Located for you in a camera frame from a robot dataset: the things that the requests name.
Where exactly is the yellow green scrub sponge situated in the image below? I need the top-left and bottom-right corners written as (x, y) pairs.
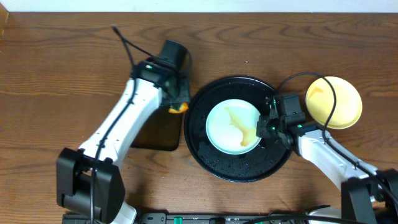
top-left (169, 102), bottom-right (188, 114)

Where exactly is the light blue front plate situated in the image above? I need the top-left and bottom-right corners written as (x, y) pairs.
top-left (205, 99), bottom-right (261, 155)

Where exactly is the yellow plate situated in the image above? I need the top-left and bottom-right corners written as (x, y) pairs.
top-left (305, 77), bottom-right (363, 129)

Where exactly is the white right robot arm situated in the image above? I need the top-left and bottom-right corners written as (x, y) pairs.
top-left (256, 94), bottom-right (397, 223)

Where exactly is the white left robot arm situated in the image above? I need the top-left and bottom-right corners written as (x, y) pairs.
top-left (56, 58), bottom-right (192, 223)

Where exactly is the black round tray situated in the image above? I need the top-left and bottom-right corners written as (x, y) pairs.
top-left (184, 77), bottom-right (292, 182)

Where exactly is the black rectangular water tray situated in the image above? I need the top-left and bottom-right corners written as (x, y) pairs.
top-left (131, 108), bottom-right (183, 151)

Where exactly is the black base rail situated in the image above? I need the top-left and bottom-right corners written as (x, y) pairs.
top-left (61, 205), bottom-right (343, 224)

